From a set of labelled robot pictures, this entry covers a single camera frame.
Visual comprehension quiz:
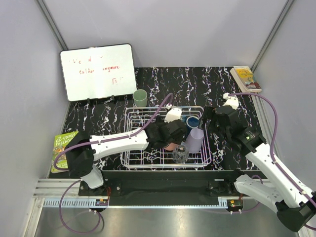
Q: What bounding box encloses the pink plastic cup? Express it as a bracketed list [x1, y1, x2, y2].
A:
[164, 143, 177, 151]

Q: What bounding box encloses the clear glass cup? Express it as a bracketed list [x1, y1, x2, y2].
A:
[172, 144, 189, 164]

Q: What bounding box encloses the lilac plastic cup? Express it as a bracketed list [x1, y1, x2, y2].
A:
[185, 128, 203, 154]

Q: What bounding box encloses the green plastic cup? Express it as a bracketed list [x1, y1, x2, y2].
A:
[133, 89, 147, 107]

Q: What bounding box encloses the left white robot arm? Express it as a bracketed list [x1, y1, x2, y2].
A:
[65, 119, 187, 196]

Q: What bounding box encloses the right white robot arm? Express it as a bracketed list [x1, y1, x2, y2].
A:
[199, 106, 316, 232]

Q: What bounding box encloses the dark blue ceramic mug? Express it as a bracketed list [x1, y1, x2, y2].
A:
[185, 116, 199, 133]

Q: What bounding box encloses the yellow paperback book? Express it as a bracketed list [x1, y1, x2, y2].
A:
[230, 66, 262, 93]

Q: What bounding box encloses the white whiteboard with red writing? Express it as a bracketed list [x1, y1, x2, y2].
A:
[60, 43, 137, 102]

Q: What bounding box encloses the green Treehouse book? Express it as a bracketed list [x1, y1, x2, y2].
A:
[51, 131, 78, 173]

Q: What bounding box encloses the white wire dish rack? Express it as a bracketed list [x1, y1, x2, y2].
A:
[120, 107, 212, 170]

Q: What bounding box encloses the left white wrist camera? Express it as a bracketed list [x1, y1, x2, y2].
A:
[164, 107, 182, 123]

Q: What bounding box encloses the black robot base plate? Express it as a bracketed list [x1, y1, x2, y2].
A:
[79, 169, 255, 197]

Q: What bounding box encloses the grey slotted cable duct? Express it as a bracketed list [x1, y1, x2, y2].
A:
[43, 196, 109, 208]

